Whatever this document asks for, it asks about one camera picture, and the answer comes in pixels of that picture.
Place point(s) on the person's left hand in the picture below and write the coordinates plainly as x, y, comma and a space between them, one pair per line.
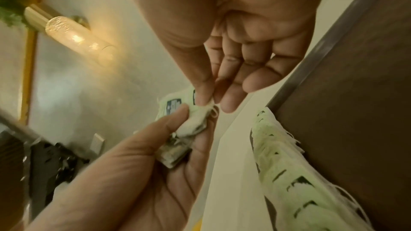
128, 187

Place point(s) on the person's right hand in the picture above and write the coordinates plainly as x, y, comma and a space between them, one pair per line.
240, 9

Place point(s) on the handful of tea bags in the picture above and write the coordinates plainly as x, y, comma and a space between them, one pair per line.
192, 123

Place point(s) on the brown tray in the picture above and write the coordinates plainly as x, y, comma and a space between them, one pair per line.
359, 110

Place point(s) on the glass tube wall lamp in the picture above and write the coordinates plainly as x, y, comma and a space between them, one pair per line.
74, 37

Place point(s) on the green plant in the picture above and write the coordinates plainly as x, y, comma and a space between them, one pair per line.
11, 9

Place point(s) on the row of tea bags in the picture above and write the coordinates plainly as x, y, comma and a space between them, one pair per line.
289, 174

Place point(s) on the white wall switch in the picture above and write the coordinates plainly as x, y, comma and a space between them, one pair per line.
98, 143

